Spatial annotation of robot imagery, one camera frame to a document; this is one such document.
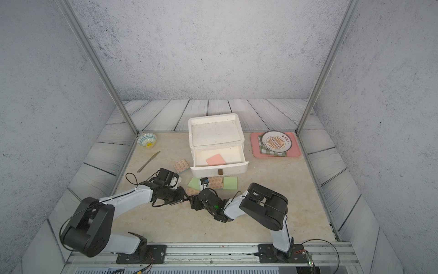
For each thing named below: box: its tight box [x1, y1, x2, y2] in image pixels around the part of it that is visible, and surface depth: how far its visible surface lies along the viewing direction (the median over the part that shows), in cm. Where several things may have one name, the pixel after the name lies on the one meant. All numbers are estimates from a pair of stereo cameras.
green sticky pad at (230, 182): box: [222, 176, 238, 191], surface depth 96 cm
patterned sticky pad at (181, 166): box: [173, 159, 191, 174], surface depth 104 cm
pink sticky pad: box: [205, 153, 227, 167], surface depth 89 cm
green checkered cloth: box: [257, 135, 287, 157], surface depth 110 cm
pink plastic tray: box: [249, 131, 302, 159], surface depth 111 cm
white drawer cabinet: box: [188, 113, 245, 151], surface depth 90 cm
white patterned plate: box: [261, 130, 293, 153], surface depth 117 cm
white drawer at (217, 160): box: [190, 144, 250, 178], surface depth 84 cm
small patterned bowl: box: [136, 133, 157, 148], surface depth 117 cm
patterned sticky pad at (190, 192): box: [185, 187, 200, 197], surface depth 93 cm
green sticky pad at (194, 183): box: [187, 176, 201, 191], surface depth 94 cm
